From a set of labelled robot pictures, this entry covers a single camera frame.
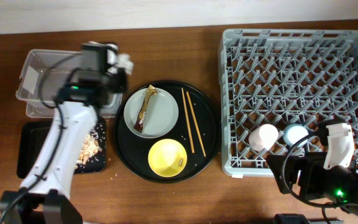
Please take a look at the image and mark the white tissue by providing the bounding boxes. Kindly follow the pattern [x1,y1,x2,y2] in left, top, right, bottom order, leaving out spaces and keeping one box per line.
[108,54,134,75]

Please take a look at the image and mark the blue cup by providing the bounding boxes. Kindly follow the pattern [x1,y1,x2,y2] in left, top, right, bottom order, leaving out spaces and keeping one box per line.
[283,124,309,146]

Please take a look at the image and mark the pink cup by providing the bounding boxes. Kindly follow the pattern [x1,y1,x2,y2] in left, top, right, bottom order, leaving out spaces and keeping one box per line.
[249,124,278,152]

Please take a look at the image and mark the noodle food scraps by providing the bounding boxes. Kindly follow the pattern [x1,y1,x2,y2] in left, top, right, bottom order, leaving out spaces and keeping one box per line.
[75,123,106,173]

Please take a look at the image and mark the yellow bowl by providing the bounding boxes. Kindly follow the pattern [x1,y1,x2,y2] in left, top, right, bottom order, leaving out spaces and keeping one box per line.
[148,139,188,178]

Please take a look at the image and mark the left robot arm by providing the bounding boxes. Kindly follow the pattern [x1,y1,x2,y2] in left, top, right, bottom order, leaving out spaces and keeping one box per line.
[0,42,134,223]

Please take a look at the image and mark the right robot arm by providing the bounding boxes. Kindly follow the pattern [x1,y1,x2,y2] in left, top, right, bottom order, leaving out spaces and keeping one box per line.
[266,119,358,217]

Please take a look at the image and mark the grey dishwasher rack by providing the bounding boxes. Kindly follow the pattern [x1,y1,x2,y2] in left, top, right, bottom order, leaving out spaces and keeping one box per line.
[218,29,358,178]

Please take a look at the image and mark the gold brown snack wrapper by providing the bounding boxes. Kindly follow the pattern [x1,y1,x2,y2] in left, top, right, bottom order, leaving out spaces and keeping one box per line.
[134,85,158,133]

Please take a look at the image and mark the grey plate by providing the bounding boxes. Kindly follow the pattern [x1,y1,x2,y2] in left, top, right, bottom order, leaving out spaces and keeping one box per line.
[124,87,179,139]

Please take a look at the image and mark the round black tray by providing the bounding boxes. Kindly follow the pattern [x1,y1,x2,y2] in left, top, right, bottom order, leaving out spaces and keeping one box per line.
[112,80,221,184]

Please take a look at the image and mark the clear plastic bin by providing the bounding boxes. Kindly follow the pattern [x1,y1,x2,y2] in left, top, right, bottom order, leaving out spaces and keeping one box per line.
[16,49,124,119]

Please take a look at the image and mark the right wooden chopstick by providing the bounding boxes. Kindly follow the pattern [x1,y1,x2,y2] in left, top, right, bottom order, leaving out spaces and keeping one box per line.
[186,91,206,157]

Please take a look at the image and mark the black rectangular tray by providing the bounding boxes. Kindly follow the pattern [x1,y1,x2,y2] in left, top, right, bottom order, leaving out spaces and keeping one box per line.
[17,117,106,179]

